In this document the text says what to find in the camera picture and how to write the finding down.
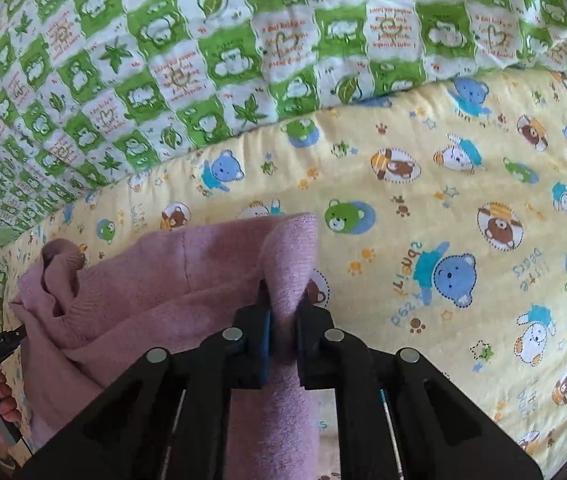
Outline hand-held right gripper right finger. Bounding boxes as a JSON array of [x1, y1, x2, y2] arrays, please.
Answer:
[[296, 294, 545, 480]]

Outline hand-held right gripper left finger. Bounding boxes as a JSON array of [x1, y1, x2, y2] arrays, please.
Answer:
[[13, 279, 273, 480]]

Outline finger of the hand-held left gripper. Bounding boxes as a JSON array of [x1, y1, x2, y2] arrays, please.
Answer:
[[5, 327, 29, 352]]

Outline mauve knitted sweater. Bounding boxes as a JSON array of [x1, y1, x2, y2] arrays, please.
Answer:
[[9, 212, 325, 480]]

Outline yellow bear-print blanket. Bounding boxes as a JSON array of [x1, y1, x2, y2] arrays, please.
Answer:
[[0, 72, 567, 480]]

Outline green checked quilt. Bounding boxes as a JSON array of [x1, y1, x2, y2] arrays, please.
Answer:
[[0, 0, 567, 228]]

